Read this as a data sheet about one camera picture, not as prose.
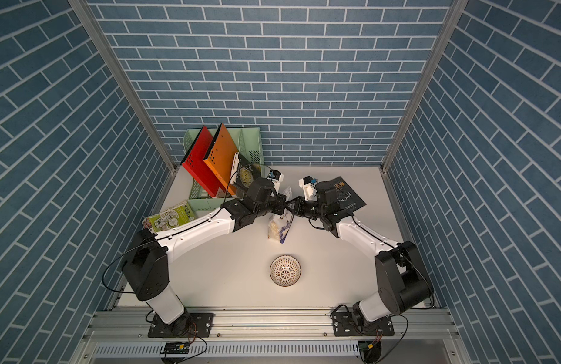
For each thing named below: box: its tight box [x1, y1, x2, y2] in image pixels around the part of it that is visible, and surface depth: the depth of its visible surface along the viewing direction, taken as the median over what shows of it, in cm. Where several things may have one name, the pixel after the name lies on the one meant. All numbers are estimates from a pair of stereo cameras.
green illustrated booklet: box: [141, 200, 196, 233], surface depth 98 cm
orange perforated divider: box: [203, 122, 239, 197], surface depth 93 cm
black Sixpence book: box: [229, 151, 262, 198], surface depth 96 cm
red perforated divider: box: [180, 125, 226, 198], surface depth 88 cm
